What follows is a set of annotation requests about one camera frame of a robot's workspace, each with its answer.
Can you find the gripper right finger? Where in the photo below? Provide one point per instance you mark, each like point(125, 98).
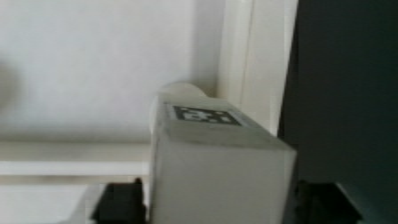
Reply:
point(324, 207)

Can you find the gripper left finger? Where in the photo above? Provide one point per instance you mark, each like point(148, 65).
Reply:
point(119, 207)

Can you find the white table leg with tag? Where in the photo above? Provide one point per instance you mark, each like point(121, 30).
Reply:
point(221, 164)

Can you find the white square tabletop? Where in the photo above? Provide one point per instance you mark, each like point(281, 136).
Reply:
point(93, 52)

